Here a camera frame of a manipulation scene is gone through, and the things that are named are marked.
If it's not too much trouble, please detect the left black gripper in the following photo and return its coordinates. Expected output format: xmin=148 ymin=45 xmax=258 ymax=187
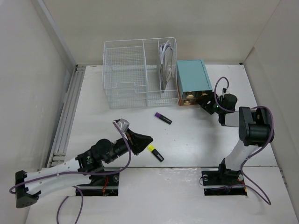
xmin=105 ymin=128 xmax=152 ymax=164

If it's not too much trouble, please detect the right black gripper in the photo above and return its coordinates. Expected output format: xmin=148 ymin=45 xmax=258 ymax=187
xmin=195 ymin=91 xmax=224 ymax=114

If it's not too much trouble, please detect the yellow highlighter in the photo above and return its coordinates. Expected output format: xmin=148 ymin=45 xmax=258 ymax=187
xmin=148 ymin=145 xmax=164 ymax=162

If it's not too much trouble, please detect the purple highlighter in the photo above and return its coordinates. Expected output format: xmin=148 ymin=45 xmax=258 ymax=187
xmin=155 ymin=112 xmax=172 ymax=125

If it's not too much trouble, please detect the grey setup guide booklet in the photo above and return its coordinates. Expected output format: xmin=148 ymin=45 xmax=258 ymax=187
xmin=160 ymin=47 xmax=173 ymax=91

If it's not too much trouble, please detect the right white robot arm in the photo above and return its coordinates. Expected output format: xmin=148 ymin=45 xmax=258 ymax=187
xmin=197 ymin=92 xmax=274 ymax=185

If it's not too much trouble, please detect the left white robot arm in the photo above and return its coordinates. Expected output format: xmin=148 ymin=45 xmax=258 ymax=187
xmin=11 ymin=129 xmax=153 ymax=208

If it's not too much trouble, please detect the teal wooden drawer box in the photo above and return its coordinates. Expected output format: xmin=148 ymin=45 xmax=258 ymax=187
xmin=177 ymin=59 xmax=213 ymax=106

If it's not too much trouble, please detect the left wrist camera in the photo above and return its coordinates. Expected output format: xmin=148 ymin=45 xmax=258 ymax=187
xmin=114 ymin=119 xmax=129 ymax=133

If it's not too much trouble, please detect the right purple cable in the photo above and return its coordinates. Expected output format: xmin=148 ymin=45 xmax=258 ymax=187
xmin=214 ymin=77 xmax=275 ymax=206

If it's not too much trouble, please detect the purple cable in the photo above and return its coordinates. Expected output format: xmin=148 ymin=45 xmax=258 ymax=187
xmin=214 ymin=77 xmax=275 ymax=206
xmin=8 ymin=120 xmax=131 ymax=224

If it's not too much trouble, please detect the white wire desk organizer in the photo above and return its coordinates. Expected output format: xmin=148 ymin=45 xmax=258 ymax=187
xmin=102 ymin=37 xmax=179 ymax=109

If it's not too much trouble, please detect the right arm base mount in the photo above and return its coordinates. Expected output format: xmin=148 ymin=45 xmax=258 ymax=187
xmin=201 ymin=168 xmax=247 ymax=196

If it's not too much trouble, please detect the aluminium rail frame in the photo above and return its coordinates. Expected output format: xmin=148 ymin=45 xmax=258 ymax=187
xmin=45 ymin=65 xmax=86 ymax=168

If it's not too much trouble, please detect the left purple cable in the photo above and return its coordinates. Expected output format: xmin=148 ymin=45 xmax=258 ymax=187
xmin=8 ymin=120 xmax=131 ymax=224

